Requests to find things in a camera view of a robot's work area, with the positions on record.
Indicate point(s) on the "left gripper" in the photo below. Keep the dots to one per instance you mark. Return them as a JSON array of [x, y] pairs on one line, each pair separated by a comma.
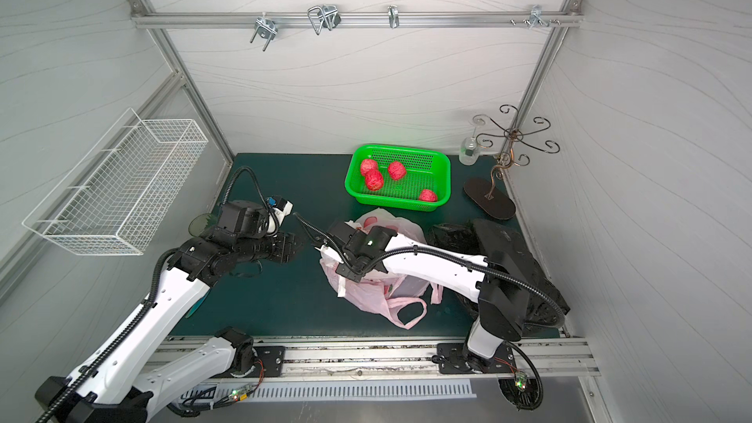
[[285, 247]]

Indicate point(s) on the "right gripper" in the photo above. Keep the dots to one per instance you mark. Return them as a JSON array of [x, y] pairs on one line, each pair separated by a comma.
[[339, 263]]

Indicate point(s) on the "pink plastic bag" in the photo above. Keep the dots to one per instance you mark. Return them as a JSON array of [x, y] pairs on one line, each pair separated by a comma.
[[397, 297]]

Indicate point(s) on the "black plastic bag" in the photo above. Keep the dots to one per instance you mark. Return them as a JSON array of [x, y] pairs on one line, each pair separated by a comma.
[[462, 238]]

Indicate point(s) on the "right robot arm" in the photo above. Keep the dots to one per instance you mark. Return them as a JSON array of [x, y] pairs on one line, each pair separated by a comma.
[[500, 280]]

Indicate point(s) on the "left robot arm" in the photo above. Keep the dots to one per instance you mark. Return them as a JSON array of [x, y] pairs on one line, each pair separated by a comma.
[[112, 385]]

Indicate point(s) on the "green plastic basket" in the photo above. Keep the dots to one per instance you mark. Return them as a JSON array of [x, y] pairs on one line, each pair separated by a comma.
[[426, 169]]

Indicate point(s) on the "metal hook stand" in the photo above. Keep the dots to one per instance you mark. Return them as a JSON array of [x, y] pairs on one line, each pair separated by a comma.
[[499, 142]]

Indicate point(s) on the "clear glass bottle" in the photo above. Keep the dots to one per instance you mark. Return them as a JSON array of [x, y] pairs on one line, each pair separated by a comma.
[[469, 149]]

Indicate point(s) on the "white vent strip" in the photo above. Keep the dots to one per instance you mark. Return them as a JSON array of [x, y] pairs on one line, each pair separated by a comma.
[[384, 390]]

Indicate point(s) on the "metal clamp hook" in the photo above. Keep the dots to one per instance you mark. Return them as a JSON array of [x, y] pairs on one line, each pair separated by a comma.
[[265, 31], [535, 19], [393, 16], [324, 17]]

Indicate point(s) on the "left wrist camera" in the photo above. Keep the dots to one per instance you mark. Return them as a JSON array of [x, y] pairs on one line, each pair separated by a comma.
[[278, 209]]

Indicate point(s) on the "white wire basket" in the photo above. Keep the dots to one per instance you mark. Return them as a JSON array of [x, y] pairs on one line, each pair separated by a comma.
[[112, 202]]

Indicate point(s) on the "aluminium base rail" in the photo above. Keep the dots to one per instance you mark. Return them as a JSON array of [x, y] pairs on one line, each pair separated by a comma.
[[364, 358]]

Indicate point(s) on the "metal crossbar rail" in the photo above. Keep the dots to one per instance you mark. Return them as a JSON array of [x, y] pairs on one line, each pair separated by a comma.
[[350, 20]]

